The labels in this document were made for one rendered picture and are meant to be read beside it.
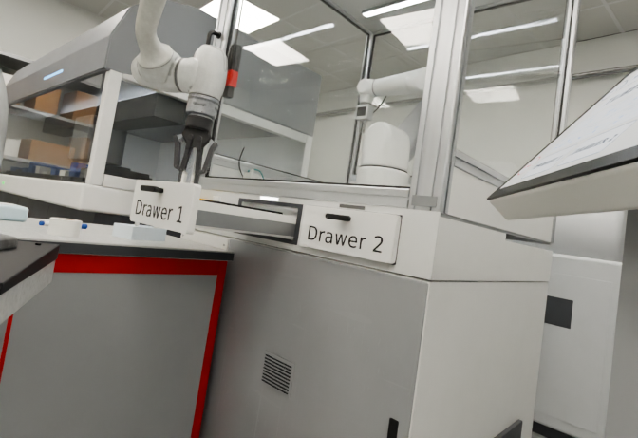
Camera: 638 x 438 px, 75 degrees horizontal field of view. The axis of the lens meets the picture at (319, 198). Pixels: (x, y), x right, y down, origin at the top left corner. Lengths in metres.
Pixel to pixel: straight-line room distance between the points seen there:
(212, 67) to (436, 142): 0.68
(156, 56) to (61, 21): 4.18
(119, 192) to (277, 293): 0.93
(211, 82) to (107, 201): 0.80
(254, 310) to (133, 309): 0.33
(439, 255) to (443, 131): 0.27
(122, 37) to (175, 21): 0.26
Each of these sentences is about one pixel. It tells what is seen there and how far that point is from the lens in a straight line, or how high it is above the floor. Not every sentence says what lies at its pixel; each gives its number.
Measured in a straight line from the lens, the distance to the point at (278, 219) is 1.13.
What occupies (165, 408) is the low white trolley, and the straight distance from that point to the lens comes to 1.38.
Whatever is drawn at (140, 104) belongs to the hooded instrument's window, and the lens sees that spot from 1.97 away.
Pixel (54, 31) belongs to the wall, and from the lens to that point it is 5.44.
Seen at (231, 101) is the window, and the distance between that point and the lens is 1.57.
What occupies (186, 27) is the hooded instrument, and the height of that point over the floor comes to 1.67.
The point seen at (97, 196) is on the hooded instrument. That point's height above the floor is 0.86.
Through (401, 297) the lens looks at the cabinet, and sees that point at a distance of 0.96.
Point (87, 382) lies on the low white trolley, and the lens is 1.25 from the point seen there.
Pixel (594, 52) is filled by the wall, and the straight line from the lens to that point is 4.43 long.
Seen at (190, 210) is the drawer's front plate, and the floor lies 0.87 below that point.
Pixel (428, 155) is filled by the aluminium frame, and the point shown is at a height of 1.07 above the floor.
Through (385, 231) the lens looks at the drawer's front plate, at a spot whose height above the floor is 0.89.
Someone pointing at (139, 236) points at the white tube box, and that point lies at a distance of 1.32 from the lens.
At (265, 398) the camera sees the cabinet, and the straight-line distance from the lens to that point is 1.27.
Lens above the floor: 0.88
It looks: 4 degrees up
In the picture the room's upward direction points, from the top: 9 degrees clockwise
